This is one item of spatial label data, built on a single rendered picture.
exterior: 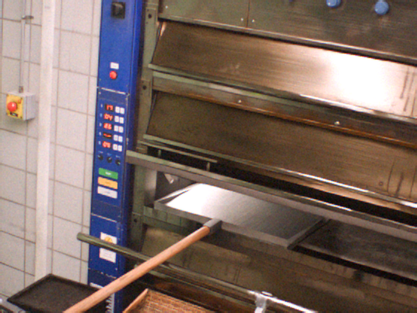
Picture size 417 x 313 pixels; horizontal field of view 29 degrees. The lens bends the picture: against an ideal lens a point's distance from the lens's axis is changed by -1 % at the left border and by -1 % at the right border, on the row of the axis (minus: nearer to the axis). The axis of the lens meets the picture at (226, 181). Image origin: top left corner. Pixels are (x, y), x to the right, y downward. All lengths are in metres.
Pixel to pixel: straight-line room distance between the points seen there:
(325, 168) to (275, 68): 0.37
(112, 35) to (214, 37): 0.40
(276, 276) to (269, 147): 0.47
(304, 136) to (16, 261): 1.50
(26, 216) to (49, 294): 0.47
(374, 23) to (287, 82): 0.35
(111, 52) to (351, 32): 0.91
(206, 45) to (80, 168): 0.77
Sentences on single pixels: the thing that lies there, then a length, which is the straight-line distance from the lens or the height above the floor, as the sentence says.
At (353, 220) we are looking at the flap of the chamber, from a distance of 2.56.
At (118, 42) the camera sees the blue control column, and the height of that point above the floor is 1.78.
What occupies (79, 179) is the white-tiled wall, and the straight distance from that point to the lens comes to 3.28.
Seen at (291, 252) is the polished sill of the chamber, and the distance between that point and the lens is 2.85.
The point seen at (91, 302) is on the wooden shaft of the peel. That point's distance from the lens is 2.35.
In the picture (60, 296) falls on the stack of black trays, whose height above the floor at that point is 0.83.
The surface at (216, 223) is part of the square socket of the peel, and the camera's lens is 2.92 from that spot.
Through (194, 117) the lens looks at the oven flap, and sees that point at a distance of 2.92.
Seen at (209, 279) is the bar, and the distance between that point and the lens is 2.58.
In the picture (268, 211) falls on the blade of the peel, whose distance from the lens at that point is 3.16.
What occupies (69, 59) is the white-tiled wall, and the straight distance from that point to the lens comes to 3.21.
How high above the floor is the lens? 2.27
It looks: 18 degrees down
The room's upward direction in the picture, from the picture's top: 6 degrees clockwise
